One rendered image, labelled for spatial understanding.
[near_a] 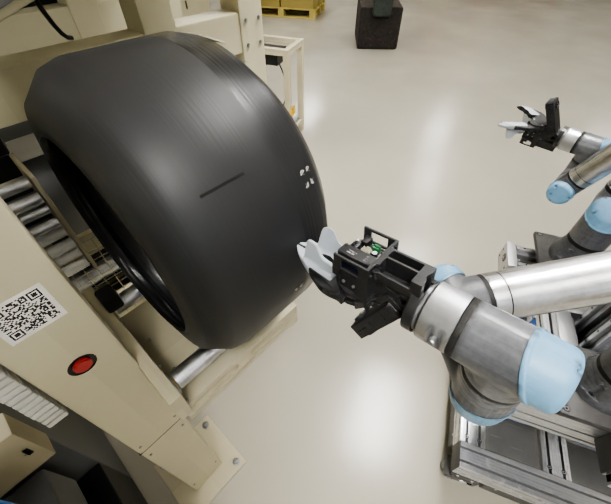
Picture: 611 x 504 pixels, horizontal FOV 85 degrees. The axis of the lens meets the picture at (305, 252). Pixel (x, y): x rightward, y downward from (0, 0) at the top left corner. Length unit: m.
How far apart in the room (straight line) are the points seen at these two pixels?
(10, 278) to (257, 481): 1.30
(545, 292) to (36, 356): 0.75
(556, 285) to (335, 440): 1.27
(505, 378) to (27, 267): 0.58
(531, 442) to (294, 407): 0.95
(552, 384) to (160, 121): 0.50
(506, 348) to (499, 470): 1.19
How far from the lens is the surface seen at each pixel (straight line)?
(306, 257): 0.49
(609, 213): 1.40
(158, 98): 0.49
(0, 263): 0.55
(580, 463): 1.74
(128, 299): 0.96
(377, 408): 1.73
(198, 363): 0.80
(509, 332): 0.40
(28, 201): 0.97
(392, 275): 0.43
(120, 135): 0.46
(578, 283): 0.60
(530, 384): 0.40
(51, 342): 0.65
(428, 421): 1.77
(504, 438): 1.63
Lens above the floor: 1.61
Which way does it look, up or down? 47 degrees down
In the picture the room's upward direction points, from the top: straight up
